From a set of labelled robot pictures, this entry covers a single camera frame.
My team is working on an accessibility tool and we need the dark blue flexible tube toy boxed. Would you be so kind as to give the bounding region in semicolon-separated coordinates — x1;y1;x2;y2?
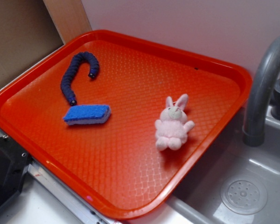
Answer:
60;51;99;106

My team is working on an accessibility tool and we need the grey toy faucet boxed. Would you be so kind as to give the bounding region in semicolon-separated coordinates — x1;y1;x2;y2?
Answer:
243;36;280;147

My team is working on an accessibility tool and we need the brown cardboard panel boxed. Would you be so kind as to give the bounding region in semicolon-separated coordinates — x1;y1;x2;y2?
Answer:
0;0;63;89

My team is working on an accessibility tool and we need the orange plastic tray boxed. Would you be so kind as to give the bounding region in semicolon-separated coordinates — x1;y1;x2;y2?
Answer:
0;30;252;220

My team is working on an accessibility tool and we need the grey toy sink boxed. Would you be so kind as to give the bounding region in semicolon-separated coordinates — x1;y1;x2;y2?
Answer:
167;111;280;224

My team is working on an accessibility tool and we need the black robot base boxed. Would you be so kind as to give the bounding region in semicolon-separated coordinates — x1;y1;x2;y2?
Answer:
0;135;31;211

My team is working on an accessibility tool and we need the wooden board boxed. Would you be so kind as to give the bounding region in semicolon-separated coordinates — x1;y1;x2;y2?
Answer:
43;0;92;44

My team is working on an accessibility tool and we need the blue sponge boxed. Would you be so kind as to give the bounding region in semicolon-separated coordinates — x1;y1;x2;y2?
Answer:
63;105;111;126

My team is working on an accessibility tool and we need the pink plush bunny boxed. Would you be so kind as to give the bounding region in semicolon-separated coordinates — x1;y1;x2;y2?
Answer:
154;94;195;151

